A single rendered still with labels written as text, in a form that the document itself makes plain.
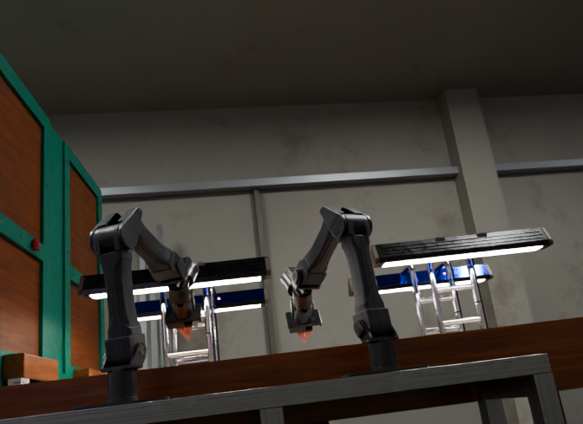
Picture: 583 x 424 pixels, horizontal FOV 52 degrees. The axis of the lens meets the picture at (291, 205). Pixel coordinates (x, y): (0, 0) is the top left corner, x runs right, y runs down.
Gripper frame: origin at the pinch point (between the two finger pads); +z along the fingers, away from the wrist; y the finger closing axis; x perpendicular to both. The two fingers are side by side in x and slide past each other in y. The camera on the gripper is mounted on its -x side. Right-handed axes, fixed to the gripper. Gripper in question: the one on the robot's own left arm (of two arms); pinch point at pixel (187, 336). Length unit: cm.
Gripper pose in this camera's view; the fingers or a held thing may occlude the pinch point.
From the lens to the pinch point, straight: 182.4
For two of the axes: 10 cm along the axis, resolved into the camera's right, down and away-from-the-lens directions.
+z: 0.4, 8.6, 5.2
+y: -9.9, 1.0, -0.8
